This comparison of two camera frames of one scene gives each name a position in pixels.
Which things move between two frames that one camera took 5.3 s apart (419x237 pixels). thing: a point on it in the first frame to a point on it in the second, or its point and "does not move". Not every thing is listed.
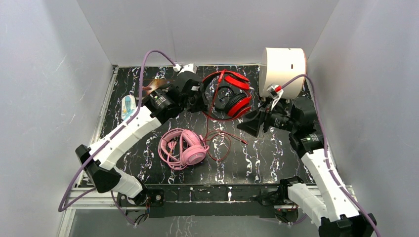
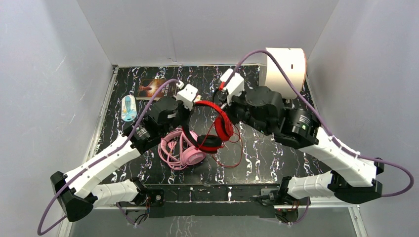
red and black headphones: x=227 y=96 to x=211 y=143
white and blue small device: x=128 y=105 does not move
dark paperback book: x=156 y=84 does not move
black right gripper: x=252 y=125 to x=230 y=108
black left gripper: x=191 y=95 to x=183 y=114
